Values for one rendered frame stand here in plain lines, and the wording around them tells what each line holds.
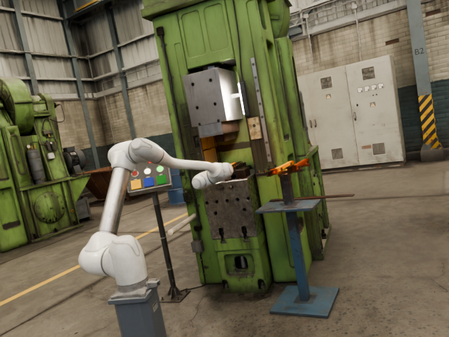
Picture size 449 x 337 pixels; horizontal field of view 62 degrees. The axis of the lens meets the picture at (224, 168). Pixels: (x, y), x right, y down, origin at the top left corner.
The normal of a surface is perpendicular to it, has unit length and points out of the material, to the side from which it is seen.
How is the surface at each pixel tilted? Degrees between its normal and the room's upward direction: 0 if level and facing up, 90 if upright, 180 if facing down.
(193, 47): 90
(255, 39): 90
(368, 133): 90
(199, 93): 90
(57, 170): 79
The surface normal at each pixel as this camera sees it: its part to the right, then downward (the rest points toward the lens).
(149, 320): 0.55, -0.01
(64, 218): 0.78, -0.07
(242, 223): -0.34, 0.16
